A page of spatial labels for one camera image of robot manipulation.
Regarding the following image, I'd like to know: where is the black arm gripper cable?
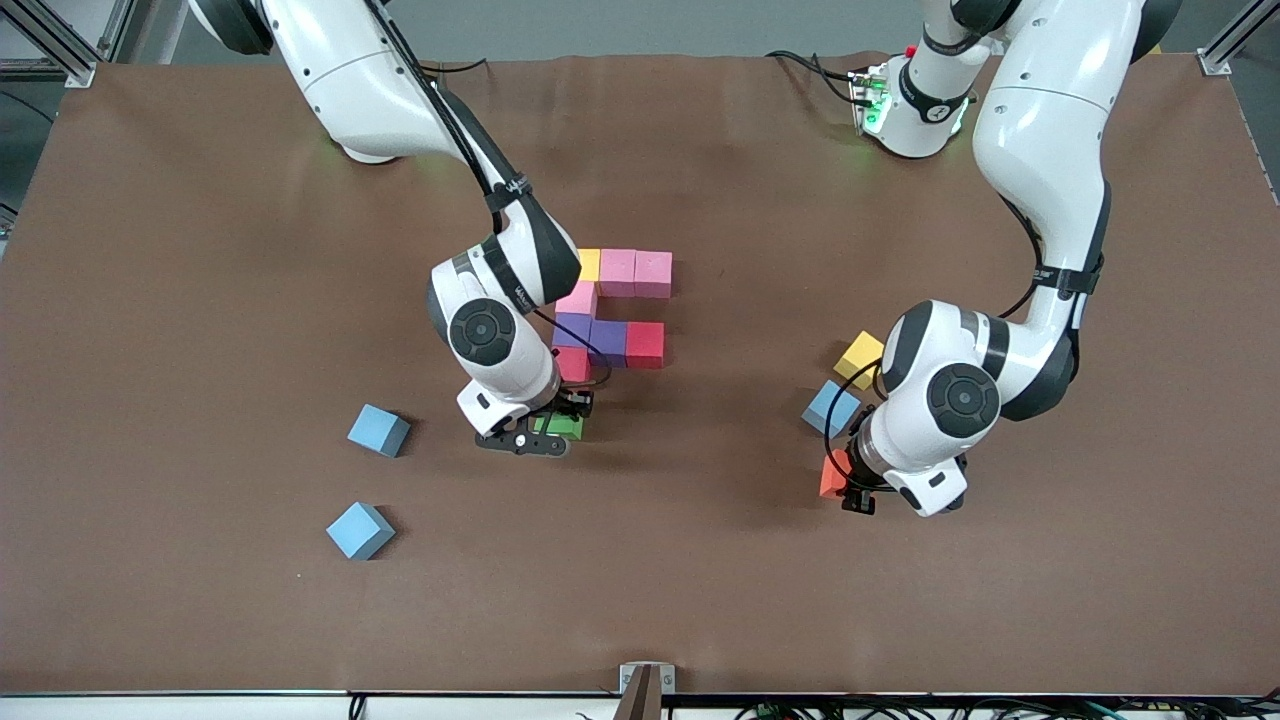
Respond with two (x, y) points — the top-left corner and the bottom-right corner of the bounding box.
(370, 0), (613, 391)
(822, 190), (1049, 466)

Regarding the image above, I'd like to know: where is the black right arm gripper cable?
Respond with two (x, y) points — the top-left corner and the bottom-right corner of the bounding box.
(370, 0), (613, 391)

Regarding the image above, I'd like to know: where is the brown table cover sheet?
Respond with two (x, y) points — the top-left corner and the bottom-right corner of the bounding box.
(0, 52), (1280, 698)

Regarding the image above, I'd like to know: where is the black left arm gripper cable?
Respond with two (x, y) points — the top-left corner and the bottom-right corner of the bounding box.
(822, 190), (1049, 466)

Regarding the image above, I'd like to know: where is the white table edge rail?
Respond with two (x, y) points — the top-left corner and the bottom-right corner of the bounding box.
(0, 692), (1280, 720)

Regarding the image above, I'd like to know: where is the black left arm base cable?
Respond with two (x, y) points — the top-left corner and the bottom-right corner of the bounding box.
(765, 50), (861, 111)

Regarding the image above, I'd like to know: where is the blue foam cube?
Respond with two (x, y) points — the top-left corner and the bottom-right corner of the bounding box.
(347, 404), (412, 459)
(801, 380), (862, 440)
(325, 502), (397, 562)

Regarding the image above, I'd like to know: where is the aluminium frame post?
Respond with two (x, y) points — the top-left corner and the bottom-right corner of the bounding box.
(1197, 0), (1280, 77)
(0, 0), (101, 89)

